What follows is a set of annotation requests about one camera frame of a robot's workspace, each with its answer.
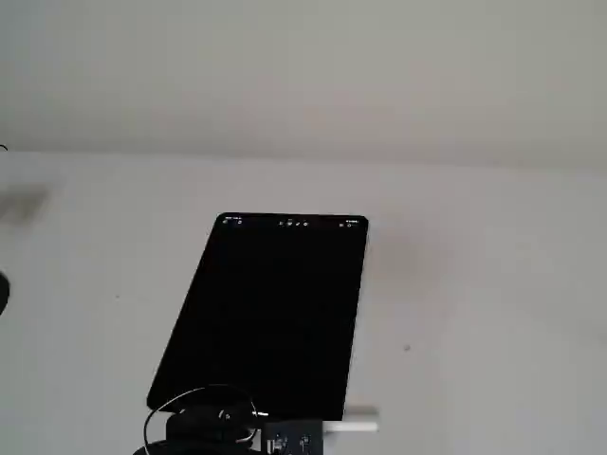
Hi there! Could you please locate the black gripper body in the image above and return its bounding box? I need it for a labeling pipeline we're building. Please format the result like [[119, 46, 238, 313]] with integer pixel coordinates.
[[164, 406, 260, 446]]

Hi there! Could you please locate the white stylus pencil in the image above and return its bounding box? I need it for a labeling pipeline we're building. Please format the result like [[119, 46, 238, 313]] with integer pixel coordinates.
[[322, 404, 381, 433]]

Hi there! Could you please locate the black screen silver tablet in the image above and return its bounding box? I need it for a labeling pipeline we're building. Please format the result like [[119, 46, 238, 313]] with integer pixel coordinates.
[[145, 212, 370, 423]]

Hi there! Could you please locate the red white black servo wire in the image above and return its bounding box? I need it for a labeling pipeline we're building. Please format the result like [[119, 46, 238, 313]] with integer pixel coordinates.
[[143, 385, 261, 455]]

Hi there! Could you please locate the black gripper camera module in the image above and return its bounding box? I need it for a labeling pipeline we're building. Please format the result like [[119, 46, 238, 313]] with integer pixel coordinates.
[[263, 418, 325, 455]]

